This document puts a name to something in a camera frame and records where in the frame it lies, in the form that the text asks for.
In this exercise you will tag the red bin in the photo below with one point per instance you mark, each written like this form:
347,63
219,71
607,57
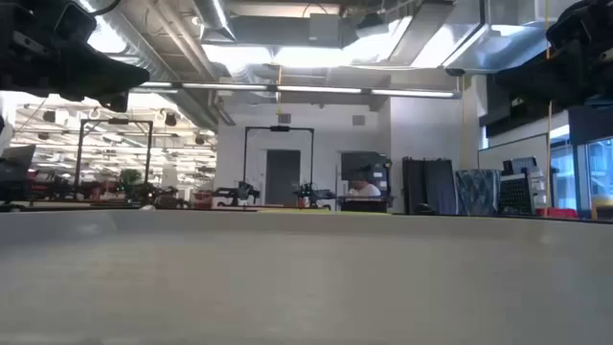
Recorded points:
555,213

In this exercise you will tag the black cabinet panel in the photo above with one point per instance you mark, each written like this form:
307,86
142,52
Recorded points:
428,184

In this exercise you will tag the grey ceiling box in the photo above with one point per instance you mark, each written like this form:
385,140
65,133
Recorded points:
325,29

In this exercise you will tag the long ceiling light fixture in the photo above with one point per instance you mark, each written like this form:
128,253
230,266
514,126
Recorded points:
287,88

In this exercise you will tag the black pegboard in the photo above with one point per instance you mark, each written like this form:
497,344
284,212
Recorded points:
515,194

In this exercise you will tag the black monitor screen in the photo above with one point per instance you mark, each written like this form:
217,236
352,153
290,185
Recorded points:
361,163

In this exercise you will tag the yellow container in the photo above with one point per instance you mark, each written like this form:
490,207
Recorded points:
602,206

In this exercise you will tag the blue grey patterned bin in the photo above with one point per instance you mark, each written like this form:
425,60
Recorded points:
476,191

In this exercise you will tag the person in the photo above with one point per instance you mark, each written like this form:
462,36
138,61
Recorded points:
364,190

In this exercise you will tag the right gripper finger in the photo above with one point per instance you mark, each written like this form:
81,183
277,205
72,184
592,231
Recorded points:
551,76

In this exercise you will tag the black desk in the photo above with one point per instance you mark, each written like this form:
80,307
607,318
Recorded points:
364,205

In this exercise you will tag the black background robot arm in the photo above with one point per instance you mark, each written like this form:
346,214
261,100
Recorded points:
239,191
309,192

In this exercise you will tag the dark desk monitor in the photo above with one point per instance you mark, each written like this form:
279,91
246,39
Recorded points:
16,163

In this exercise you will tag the grey door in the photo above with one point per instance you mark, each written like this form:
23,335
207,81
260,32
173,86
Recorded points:
282,177

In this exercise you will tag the black gantry frame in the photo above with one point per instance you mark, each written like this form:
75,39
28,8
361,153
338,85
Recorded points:
279,128
115,121

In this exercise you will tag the grey square wall vent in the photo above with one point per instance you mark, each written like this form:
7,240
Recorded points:
358,120
284,119

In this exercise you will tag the grey plastic tray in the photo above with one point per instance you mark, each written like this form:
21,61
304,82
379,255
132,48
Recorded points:
306,287

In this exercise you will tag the green potted office plant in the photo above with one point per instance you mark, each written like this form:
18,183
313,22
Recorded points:
130,176

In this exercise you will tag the silver round ventilation duct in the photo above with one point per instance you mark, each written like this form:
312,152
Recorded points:
213,16

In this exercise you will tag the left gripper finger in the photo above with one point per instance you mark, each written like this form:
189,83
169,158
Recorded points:
115,101
100,74

